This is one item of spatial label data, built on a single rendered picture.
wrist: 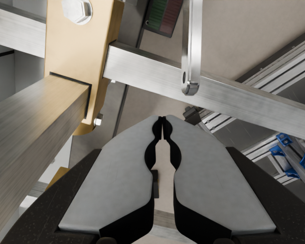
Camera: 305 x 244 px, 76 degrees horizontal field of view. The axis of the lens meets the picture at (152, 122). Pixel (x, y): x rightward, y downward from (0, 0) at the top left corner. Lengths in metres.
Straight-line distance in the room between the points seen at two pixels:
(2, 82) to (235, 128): 0.89
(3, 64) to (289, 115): 0.47
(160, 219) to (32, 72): 0.39
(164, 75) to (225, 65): 0.92
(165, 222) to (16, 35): 0.32
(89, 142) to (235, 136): 0.77
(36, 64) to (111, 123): 0.21
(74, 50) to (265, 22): 1.02
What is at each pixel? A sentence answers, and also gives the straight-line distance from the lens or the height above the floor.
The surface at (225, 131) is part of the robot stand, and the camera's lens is 1.01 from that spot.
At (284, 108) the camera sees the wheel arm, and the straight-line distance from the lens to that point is 0.23.
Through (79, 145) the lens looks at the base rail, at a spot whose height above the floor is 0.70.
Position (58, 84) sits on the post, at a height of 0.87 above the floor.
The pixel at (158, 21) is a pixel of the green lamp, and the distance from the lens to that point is 0.32.
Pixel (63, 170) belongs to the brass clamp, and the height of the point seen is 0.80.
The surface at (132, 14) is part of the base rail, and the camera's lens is 0.32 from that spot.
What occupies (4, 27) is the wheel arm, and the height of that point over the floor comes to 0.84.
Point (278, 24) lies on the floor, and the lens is 1.16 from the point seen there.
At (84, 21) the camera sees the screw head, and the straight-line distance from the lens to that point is 0.18.
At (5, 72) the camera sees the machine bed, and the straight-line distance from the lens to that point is 0.49.
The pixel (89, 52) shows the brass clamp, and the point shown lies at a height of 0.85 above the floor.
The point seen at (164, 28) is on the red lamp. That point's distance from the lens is 0.32.
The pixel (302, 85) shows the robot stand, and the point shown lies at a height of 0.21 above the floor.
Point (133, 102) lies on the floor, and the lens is 1.12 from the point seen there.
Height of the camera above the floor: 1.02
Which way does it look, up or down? 61 degrees down
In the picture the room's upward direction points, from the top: 176 degrees counter-clockwise
